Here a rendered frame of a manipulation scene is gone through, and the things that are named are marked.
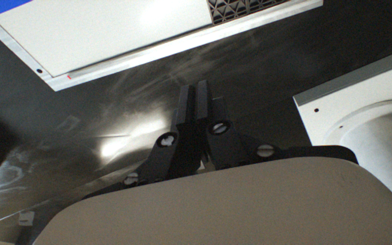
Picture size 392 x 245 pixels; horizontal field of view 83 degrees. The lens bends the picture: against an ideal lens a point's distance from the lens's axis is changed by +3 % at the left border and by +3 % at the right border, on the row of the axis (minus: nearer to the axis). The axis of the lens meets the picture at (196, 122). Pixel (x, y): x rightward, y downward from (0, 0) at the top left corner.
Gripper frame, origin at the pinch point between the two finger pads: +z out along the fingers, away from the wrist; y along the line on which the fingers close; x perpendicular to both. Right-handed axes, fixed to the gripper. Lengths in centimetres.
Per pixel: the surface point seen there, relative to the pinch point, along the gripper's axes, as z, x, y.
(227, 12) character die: 23.0, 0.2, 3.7
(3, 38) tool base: 22.0, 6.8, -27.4
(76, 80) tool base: 23.8, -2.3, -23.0
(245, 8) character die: 22.6, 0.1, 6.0
